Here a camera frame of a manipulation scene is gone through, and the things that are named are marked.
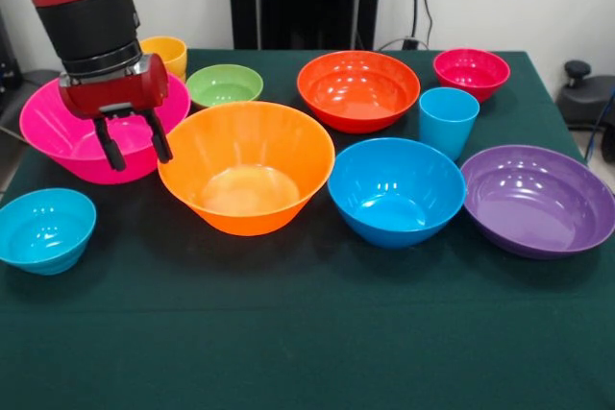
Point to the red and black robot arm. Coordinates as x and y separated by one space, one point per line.
86 21

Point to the red-orange bowl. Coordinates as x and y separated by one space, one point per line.
358 88

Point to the small crimson bowl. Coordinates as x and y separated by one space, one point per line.
471 74

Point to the large orange bowl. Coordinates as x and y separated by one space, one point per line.
245 151

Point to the small teal bowl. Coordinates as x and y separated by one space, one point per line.
43 232

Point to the large pink bowl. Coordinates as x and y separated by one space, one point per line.
48 141

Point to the medium blue bowl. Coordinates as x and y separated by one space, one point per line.
394 179

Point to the black equipment box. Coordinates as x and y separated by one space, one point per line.
7 64

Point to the purple bowl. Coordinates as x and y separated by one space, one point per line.
538 199

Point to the blue cup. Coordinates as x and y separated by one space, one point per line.
447 127

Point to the yellow cup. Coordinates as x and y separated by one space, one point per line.
170 57

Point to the dark green tablecloth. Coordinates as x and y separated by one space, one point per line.
307 333

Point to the small green bowl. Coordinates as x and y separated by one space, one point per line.
223 88

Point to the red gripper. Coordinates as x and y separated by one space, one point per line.
115 90

